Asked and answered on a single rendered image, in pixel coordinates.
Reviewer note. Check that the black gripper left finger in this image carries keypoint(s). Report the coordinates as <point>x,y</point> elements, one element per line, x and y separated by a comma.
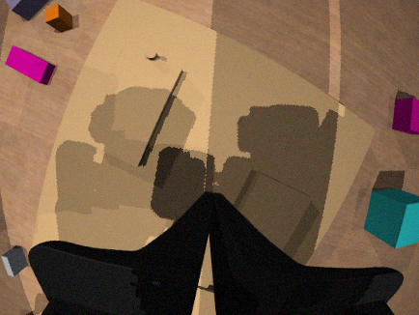
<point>160,278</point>

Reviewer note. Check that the teal block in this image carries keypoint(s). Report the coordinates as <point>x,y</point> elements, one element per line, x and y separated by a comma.
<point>393,216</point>

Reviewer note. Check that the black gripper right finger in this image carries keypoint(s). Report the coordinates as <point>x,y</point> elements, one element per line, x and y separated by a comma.
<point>252,276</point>

